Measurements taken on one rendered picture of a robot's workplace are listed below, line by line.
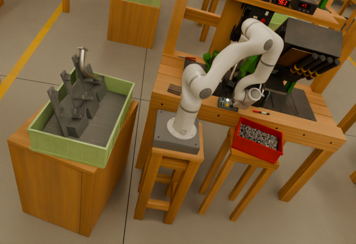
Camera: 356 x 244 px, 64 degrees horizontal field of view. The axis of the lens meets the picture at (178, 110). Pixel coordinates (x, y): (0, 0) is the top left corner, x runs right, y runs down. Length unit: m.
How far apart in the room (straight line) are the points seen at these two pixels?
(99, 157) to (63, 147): 0.19
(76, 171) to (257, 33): 1.20
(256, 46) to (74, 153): 1.09
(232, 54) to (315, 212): 2.05
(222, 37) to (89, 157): 1.45
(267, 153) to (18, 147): 1.50
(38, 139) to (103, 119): 0.40
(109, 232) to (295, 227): 1.61
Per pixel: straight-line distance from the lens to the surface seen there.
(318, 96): 2.87
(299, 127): 2.31
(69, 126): 1.70
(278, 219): 2.88
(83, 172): 1.69
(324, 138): 2.43
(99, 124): 1.80
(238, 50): 1.52
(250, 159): 1.99
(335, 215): 3.30
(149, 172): 1.89
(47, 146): 1.68
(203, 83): 1.48
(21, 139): 1.83
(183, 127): 1.71
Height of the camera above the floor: 2.14
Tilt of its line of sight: 40 degrees down
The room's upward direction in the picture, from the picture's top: 18 degrees clockwise
